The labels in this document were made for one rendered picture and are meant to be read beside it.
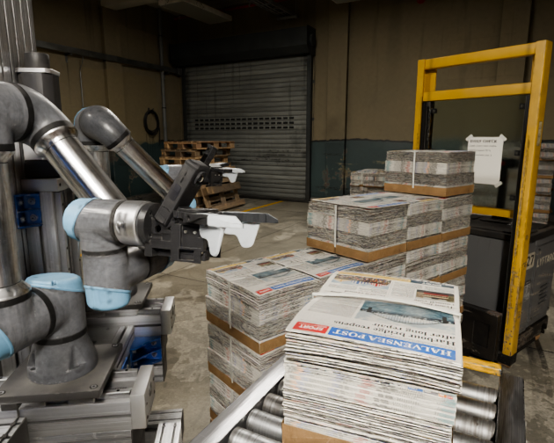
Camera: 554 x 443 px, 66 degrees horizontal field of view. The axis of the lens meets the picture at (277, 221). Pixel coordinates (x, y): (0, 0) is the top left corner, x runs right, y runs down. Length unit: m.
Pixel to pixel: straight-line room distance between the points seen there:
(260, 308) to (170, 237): 0.85
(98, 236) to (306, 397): 0.45
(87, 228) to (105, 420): 0.54
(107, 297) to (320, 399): 0.41
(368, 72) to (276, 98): 2.02
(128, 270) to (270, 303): 0.81
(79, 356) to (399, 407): 0.71
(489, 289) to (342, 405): 2.34
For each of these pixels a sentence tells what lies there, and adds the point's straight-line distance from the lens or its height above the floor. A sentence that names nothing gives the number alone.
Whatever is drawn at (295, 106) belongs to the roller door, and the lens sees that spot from 9.20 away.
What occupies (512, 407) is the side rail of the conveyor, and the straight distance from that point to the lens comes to 1.09.
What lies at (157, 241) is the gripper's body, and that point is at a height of 1.19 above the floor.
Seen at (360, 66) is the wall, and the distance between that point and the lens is 8.82.
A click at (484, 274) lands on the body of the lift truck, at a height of 0.50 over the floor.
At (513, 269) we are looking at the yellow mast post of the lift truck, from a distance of 2.79.
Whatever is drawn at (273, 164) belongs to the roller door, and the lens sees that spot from 9.46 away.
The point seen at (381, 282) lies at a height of 1.03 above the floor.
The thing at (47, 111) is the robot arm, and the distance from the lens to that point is 1.00.
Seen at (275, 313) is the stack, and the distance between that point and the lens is 1.55.
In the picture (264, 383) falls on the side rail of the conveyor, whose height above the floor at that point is 0.80.
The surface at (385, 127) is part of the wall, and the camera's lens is 8.56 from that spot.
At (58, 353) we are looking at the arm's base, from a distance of 1.11.
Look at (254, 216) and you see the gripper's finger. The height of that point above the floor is 1.23.
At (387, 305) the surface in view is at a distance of 0.89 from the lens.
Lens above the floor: 1.36
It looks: 11 degrees down
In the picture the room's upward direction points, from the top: straight up
